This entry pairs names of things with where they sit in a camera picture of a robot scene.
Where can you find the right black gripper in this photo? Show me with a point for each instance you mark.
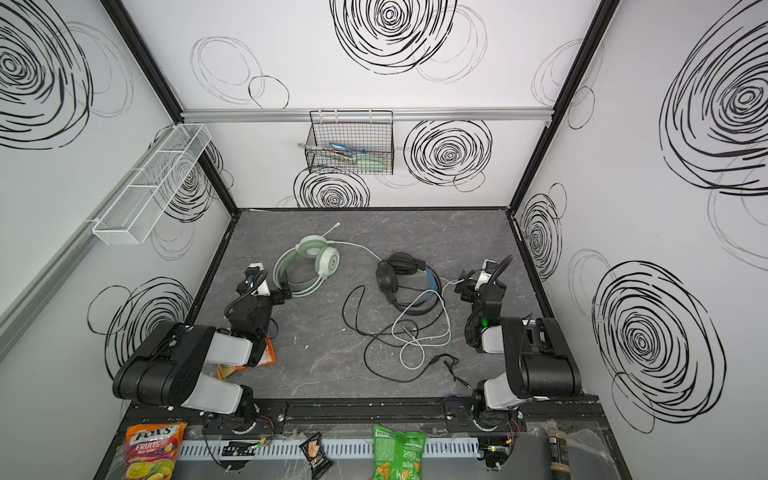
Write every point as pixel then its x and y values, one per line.
pixel 482 291

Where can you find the mint green headphones with cable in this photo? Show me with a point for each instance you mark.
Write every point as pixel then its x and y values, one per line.
pixel 315 258

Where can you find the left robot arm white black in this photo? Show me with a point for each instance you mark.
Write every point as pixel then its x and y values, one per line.
pixel 167 369

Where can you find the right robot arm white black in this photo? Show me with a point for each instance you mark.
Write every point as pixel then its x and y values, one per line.
pixel 538 362

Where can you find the small dark snack packet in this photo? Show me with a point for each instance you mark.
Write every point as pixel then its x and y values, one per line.
pixel 314 452

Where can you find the Fox's fruits candy bag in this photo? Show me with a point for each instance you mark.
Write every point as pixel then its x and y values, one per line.
pixel 152 450

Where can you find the green blue items in basket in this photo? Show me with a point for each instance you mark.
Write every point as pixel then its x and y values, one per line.
pixel 336 155

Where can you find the green chips bag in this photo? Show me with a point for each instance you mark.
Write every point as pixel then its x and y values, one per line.
pixel 398 455

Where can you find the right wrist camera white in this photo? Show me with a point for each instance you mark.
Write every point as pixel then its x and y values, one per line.
pixel 489 268

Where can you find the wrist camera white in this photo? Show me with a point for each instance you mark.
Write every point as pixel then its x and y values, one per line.
pixel 489 268
pixel 256 280

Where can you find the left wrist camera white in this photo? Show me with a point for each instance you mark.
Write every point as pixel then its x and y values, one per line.
pixel 256 280

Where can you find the black headphones with cable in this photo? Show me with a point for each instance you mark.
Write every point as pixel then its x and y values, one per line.
pixel 399 282

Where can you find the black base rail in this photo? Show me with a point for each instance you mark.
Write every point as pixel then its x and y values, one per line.
pixel 437 415

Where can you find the white mesh wall shelf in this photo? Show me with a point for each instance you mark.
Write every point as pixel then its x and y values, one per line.
pixel 167 183

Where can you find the white slotted cable duct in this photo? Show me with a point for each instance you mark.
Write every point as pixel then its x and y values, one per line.
pixel 336 449

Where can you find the black wire wall basket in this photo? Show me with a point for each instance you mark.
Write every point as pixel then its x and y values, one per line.
pixel 375 137

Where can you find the aluminium wall rail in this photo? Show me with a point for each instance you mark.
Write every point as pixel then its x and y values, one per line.
pixel 260 115

